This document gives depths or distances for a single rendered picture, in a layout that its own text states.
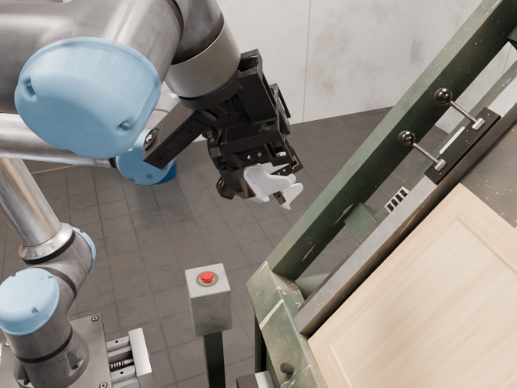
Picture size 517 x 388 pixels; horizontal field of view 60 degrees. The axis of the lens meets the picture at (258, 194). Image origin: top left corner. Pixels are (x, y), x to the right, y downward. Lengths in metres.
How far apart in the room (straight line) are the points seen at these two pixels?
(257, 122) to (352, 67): 4.09
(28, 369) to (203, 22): 0.84
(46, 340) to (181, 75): 0.71
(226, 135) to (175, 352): 1.99
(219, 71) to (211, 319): 1.09
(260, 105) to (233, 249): 2.46
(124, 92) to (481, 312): 0.86
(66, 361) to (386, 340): 0.70
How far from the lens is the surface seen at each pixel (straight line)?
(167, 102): 0.74
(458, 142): 1.14
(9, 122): 0.73
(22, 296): 0.98
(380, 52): 4.66
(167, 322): 2.51
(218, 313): 1.41
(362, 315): 1.17
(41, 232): 1.02
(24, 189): 0.98
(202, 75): 0.40
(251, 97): 0.43
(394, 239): 1.17
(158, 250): 2.93
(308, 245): 1.40
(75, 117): 0.28
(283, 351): 1.29
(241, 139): 0.45
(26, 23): 0.32
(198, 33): 0.38
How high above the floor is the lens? 1.90
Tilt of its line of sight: 34 degrees down
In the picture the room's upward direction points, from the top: straight up
